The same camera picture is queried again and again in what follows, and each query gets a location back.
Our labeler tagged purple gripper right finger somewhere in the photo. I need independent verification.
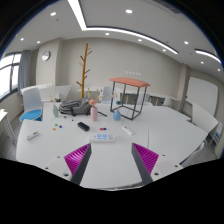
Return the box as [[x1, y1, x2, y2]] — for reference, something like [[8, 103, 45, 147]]
[[132, 143, 159, 185]]

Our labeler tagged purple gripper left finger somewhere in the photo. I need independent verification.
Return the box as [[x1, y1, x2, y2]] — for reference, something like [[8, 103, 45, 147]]
[[64, 144, 92, 185]]

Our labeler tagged black rectangular charger block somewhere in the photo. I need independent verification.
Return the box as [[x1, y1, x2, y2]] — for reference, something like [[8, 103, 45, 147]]
[[77, 122, 90, 132]]

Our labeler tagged white remote right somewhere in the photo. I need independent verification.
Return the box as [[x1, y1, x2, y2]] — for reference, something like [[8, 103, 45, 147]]
[[122, 126, 134, 135]]

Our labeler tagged white marker left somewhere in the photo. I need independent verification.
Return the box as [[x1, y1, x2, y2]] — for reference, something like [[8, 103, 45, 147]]
[[26, 131, 40, 141]]

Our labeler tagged blue round vase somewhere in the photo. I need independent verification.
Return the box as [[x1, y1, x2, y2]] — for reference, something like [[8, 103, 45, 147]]
[[113, 101, 122, 121]]

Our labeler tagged pink vase with flowers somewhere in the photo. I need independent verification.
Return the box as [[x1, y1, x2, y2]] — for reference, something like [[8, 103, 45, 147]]
[[87, 88, 99, 121]]

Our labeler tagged grey backpack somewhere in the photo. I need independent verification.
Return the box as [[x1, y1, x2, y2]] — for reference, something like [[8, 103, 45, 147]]
[[59, 98, 91, 116]]

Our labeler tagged white chair blue cushion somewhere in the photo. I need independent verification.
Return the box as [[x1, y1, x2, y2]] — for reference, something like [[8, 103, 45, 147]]
[[20, 88, 43, 122]]

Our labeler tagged white whiteboard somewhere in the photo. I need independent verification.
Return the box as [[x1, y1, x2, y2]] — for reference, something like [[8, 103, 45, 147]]
[[186, 76, 218, 115]]

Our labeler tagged wooden coat rack tree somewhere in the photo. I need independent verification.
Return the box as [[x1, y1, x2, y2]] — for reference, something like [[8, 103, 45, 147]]
[[76, 43, 92, 98]]

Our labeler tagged grey window curtain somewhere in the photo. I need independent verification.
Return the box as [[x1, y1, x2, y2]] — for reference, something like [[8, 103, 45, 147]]
[[18, 50, 31, 95]]

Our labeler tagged orange-top metal frame stool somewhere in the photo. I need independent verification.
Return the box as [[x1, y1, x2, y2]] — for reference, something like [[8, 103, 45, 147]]
[[110, 77, 150, 120]]

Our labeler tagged round wall clock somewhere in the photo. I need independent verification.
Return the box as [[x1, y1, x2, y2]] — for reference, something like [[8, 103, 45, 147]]
[[42, 51, 51, 61]]

